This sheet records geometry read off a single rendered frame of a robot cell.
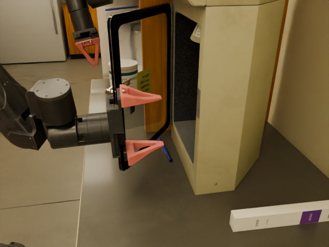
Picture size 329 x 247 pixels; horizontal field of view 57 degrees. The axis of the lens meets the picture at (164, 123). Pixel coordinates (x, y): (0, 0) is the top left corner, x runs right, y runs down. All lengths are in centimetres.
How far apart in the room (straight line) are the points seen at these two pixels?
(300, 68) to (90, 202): 79
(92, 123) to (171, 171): 42
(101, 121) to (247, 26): 35
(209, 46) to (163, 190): 40
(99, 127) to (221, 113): 30
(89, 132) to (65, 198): 183
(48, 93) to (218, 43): 35
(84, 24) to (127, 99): 43
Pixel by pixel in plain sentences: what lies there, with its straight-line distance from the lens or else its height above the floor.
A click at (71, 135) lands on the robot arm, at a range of 55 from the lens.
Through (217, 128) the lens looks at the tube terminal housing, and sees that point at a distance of 73.
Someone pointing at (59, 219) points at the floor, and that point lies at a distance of 220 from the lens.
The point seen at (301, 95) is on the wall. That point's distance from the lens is 112.
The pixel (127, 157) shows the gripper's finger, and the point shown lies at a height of 115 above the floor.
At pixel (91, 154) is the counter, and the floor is 94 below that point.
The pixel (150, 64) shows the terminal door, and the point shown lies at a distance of 84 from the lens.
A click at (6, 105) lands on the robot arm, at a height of 128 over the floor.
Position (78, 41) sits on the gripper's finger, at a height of 130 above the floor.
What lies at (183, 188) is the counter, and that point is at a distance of 85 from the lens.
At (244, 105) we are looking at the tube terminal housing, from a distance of 73.
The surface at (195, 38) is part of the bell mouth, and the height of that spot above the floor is 132.
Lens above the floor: 148
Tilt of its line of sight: 27 degrees down
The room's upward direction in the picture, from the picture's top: straight up
